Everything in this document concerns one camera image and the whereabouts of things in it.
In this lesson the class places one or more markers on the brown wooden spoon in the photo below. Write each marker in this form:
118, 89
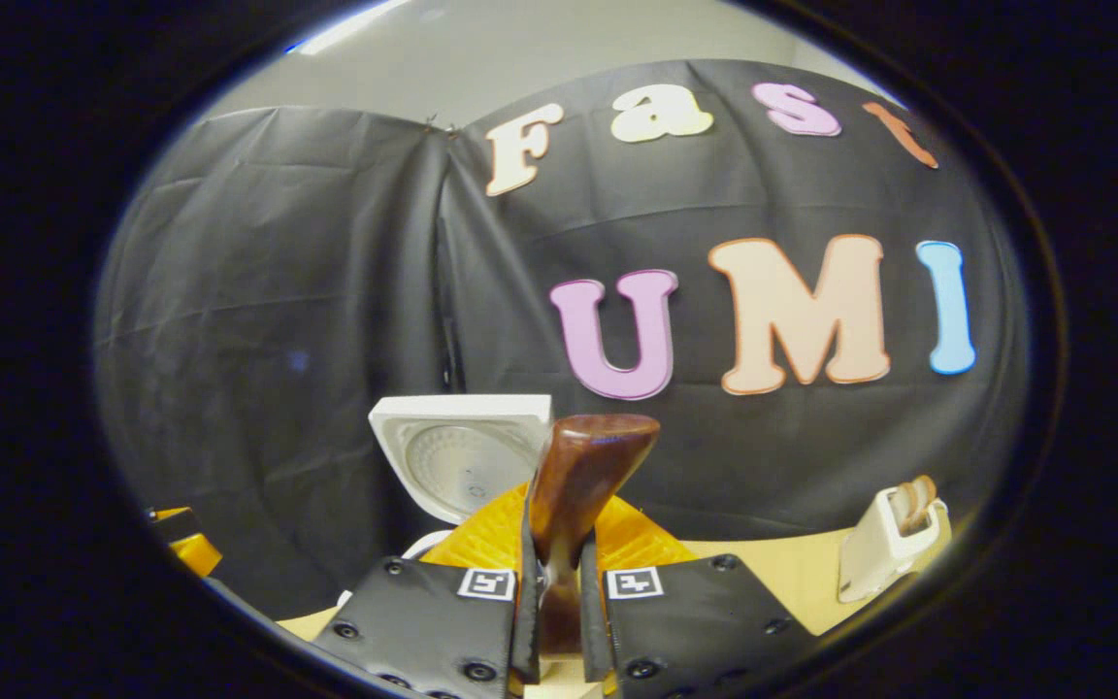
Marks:
583, 476

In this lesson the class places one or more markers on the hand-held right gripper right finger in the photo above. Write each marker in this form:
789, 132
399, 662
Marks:
593, 631

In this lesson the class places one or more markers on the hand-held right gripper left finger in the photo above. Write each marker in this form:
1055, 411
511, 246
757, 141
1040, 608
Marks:
526, 631

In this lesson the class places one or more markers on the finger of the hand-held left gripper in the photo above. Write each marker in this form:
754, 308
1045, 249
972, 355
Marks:
192, 551

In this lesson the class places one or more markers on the toast bread slice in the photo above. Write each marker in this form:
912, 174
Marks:
926, 497
904, 505

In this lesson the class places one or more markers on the white toaster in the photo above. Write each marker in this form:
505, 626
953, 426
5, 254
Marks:
874, 553

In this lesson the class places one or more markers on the white rice cooker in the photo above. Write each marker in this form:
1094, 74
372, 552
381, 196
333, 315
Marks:
452, 456

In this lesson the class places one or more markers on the black backdrop cloth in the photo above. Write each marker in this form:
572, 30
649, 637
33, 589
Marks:
326, 340

